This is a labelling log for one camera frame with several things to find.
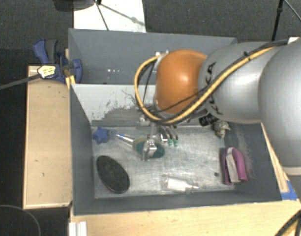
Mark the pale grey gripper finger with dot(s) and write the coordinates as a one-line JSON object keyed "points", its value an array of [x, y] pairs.
{"points": [[146, 151], [153, 149]]}

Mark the dark green round disc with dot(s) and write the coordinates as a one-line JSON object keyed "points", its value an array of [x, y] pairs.
{"points": [[160, 152]]}

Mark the black oval disc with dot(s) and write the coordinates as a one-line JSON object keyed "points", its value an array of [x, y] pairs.
{"points": [[112, 174]]}

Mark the clear plastic bottle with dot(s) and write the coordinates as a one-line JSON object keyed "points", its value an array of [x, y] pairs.
{"points": [[178, 184]]}

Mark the blue star knob with metal stud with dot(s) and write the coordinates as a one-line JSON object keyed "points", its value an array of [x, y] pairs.
{"points": [[102, 134]]}

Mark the small grey-green toy animal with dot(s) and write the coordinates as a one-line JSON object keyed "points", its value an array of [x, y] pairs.
{"points": [[221, 128]]}

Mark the purple and grey cloth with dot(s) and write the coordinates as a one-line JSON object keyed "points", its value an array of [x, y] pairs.
{"points": [[239, 165]]}

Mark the grey metal bin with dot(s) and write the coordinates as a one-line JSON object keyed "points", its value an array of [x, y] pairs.
{"points": [[106, 58]]}

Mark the pale wood flat board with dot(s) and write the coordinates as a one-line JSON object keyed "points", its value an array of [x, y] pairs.
{"points": [[48, 141]]}

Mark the black cylinder on white bracket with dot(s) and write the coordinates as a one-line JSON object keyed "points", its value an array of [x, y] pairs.
{"points": [[206, 120]]}

